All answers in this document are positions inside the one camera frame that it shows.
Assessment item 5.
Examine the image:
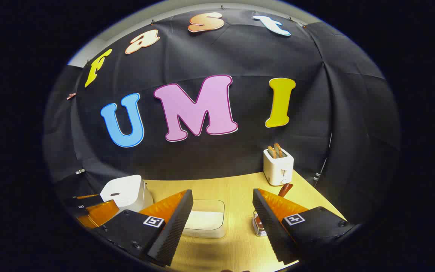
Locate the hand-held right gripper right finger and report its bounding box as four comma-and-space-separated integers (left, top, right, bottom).
252, 188, 355, 266

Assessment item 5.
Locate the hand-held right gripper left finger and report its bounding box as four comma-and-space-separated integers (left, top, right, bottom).
96, 189, 194, 267

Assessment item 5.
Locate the metal wire chopstick holder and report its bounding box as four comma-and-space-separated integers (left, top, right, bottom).
252, 210, 268, 237

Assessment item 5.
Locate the white rice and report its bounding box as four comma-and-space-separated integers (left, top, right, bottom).
185, 211, 224, 231

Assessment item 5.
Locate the white rice cooker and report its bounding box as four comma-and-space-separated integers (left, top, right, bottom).
100, 175, 154, 213

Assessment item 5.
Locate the brown wooden spoon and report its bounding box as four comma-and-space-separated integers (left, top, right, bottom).
278, 183, 294, 198

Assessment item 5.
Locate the clear plastic rice container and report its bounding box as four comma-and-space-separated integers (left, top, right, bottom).
182, 199, 226, 239

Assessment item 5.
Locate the white toaster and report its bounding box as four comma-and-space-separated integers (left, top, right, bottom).
263, 147, 295, 186

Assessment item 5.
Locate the thin grey cable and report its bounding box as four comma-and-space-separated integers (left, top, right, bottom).
313, 130, 334, 188

